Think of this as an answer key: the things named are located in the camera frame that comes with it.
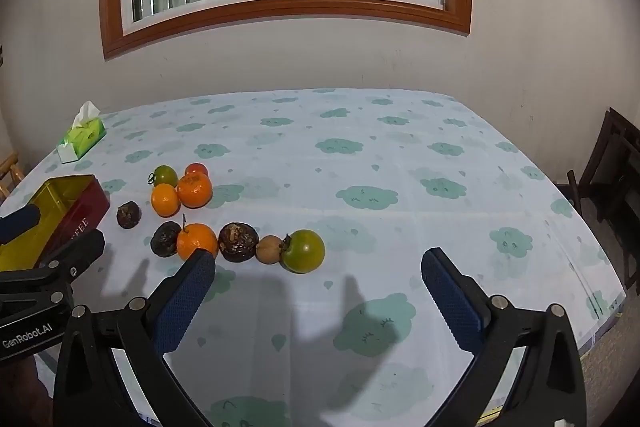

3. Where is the gold red metal tin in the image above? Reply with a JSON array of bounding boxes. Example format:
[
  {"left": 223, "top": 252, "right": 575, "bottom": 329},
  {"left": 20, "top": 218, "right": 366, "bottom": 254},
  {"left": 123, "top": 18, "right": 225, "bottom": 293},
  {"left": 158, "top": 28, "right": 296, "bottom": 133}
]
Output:
[{"left": 0, "top": 174, "right": 110, "bottom": 272}]

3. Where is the orange with stem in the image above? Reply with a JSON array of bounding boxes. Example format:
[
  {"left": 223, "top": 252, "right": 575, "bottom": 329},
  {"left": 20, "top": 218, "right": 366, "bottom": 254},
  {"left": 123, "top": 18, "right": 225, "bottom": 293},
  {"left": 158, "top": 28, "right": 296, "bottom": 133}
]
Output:
[{"left": 177, "top": 217, "right": 218, "bottom": 261}]

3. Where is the small dark passion fruit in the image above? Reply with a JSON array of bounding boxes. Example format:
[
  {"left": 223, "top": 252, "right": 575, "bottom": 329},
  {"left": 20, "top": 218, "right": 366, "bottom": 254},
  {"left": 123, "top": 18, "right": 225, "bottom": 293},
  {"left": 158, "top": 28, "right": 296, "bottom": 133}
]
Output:
[{"left": 116, "top": 202, "right": 141, "bottom": 230}]

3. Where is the orange tangerine front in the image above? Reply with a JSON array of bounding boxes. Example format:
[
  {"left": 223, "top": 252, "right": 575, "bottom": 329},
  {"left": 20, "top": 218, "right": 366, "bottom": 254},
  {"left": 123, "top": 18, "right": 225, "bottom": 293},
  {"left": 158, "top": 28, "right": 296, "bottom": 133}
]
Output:
[{"left": 151, "top": 183, "right": 181, "bottom": 218}]

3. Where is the orange tangerine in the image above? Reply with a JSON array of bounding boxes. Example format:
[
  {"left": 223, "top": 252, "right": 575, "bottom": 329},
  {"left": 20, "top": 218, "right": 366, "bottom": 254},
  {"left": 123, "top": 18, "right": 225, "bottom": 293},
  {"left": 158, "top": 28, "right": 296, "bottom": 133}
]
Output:
[
  {"left": 176, "top": 172, "right": 213, "bottom": 209},
  {"left": 151, "top": 183, "right": 181, "bottom": 218}
]

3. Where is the small brown fruit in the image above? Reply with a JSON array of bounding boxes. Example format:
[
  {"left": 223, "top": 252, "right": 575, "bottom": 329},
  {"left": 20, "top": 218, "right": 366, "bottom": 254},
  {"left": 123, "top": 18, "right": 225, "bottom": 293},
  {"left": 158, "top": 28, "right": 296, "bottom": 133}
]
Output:
[{"left": 256, "top": 235, "right": 283, "bottom": 265}]

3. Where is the small red tomato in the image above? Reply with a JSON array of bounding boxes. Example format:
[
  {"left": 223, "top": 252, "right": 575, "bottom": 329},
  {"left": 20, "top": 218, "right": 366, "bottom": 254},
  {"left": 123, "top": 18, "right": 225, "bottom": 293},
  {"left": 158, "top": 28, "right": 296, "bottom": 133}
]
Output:
[{"left": 184, "top": 162, "right": 208, "bottom": 176}]

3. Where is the large green tomato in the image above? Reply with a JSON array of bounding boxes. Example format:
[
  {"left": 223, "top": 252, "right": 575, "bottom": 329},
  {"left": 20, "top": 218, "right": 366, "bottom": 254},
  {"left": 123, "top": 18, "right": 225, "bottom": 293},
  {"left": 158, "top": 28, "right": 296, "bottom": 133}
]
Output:
[{"left": 281, "top": 230, "right": 326, "bottom": 274}]

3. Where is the bamboo chair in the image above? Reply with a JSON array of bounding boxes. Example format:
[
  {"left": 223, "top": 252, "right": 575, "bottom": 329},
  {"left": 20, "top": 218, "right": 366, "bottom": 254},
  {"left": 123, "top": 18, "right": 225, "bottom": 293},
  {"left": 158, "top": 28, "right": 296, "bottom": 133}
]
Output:
[{"left": 0, "top": 152, "right": 25, "bottom": 202}]

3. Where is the green tissue box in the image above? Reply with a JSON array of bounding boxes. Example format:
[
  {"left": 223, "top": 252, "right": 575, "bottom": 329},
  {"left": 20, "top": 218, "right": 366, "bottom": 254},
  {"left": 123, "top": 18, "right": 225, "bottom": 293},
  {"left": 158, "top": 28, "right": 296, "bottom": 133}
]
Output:
[{"left": 56, "top": 101, "right": 106, "bottom": 164}]

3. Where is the orange tangerine rear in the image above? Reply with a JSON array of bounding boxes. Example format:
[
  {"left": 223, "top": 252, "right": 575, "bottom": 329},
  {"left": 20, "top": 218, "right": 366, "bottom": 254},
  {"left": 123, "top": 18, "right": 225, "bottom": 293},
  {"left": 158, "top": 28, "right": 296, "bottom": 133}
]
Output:
[{"left": 176, "top": 172, "right": 213, "bottom": 209}]

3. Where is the small green tomato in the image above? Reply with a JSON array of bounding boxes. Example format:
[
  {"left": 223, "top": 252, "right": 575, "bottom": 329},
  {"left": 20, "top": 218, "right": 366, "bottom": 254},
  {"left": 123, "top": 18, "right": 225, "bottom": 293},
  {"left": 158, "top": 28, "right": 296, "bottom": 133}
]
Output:
[{"left": 148, "top": 165, "right": 178, "bottom": 186}]

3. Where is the dark wooden chair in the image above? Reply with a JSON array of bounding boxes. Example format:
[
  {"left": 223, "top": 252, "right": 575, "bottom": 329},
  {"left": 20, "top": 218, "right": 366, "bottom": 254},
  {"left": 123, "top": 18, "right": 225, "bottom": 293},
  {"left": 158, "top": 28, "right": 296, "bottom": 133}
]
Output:
[{"left": 561, "top": 108, "right": 639, "bottom": 289}]

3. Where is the cloud-pattern tablecloth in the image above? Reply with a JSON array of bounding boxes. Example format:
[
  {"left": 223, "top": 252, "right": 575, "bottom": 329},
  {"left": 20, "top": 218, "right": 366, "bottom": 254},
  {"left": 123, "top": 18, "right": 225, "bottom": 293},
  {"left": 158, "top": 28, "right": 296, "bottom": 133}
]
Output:
[{"left": 1, "top": 89, "right": 625, "bottom": 426}]

